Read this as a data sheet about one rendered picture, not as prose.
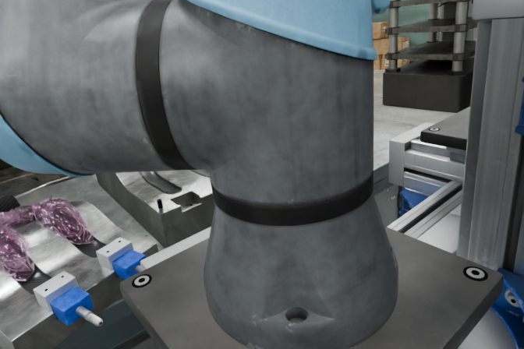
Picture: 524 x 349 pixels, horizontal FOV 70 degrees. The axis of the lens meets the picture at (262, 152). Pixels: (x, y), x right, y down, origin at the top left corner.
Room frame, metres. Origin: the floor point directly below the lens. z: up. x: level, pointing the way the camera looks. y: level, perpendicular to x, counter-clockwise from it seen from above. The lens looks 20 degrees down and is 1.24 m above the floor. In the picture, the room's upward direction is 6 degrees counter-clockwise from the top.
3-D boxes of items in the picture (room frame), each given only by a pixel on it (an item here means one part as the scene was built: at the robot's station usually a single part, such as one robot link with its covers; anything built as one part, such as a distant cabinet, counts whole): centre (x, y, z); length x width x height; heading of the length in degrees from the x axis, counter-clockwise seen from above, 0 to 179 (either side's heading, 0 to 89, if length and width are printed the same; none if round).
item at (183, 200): (0.73, 0.17, 0.87); 0.05 x 0.05 x 0.04; 36
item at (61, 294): (0.47, 0.31, 0.86); 0.13 x 0.05 x 0.05; 53
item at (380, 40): (7.14, -2.48, 0.42); 0.86 x 0.33 x 0.83; 41
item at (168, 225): (0.95, 0.26, 0.87); 0.50 x 0.26 x 0.14; 36
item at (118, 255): (0.55, 0.24, 0.86); 0.13 x 0.05 x 0.05; 53
